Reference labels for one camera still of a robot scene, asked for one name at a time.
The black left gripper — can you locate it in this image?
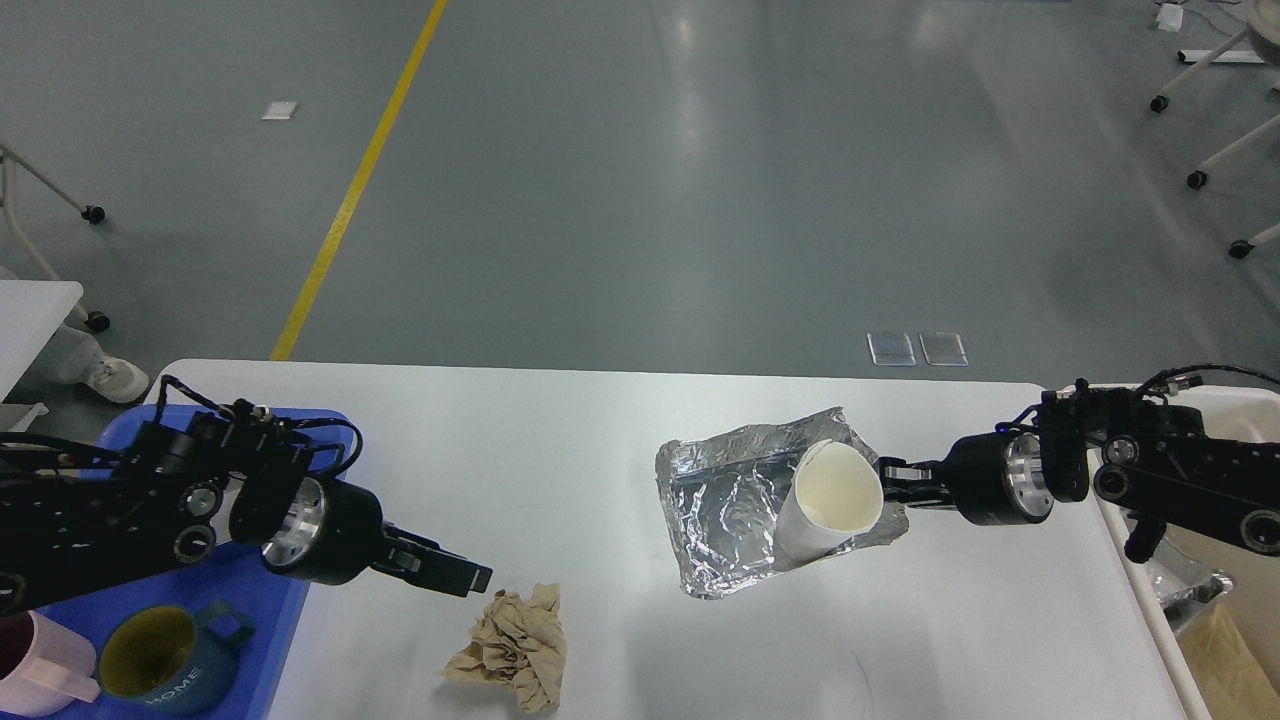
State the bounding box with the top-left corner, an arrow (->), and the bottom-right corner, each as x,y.
260,477 -> 492,598

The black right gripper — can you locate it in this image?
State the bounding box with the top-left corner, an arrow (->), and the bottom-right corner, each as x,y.
876,432 -> 1055,527

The white paper cup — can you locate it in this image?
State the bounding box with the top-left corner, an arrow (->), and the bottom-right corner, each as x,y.
774,439 -> 884,562

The brown paper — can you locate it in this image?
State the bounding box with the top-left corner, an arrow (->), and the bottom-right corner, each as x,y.
1176,598 -> 1279,719
439,583 -> 568,714

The aluminium foil tray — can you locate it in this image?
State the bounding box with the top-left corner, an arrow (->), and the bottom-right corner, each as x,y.
655,407 -> 909,600

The teal mug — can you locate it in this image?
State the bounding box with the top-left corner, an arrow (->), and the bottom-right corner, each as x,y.
96,600 -> 256,717

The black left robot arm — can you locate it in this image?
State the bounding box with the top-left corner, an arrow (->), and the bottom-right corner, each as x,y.
1,375 -> 492,616

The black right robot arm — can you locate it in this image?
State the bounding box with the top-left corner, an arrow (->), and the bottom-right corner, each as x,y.
876,363 -> 1279,564

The clear floor plate right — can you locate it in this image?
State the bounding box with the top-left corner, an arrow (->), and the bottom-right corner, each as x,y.
918,331 -> 970,366

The clear floor plate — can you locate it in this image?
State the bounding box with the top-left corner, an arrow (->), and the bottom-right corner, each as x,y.
867,332 -> 916,366
918,331 -> 970,366

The clear floor plate left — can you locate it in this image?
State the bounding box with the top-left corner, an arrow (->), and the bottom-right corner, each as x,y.
867,332 -> 916,366

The blue plastic tray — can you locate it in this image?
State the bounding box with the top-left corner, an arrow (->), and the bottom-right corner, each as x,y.
36,405 -> 308,719

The old foil in bin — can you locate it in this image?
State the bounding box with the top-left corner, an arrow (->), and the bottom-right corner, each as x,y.
1143,534 -> 1235,635

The white plastic bin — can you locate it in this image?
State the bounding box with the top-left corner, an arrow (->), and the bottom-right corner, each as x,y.
1075,383 -> 1280,720

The brown paper in bin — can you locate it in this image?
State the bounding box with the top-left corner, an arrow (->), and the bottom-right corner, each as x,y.
1176,598 -> 1279,719

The pink mug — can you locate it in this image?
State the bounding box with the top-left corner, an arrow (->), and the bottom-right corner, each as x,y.
1,611 -> 101,717

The wheeled stand left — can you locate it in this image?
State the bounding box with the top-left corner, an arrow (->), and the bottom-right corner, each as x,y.
1,142 -> 108,281

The white side table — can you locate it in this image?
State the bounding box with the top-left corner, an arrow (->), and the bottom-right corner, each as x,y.
1,279 -> 84,398

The white paper on floor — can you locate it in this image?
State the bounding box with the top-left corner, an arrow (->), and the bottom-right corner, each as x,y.
260,101 -> 300,122

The wheeled chair base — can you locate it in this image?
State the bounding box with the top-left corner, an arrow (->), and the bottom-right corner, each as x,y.
1148,0 -> 1280,261

